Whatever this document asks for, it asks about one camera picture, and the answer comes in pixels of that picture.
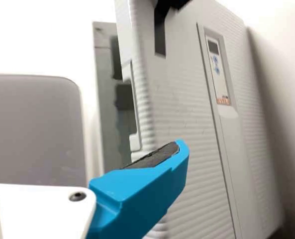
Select white box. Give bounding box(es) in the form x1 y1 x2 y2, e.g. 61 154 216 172
0 74 89 188

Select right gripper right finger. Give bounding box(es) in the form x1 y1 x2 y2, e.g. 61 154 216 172
84 138 192 239

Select incubator door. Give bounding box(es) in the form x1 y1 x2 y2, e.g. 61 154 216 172
114 0 289 239

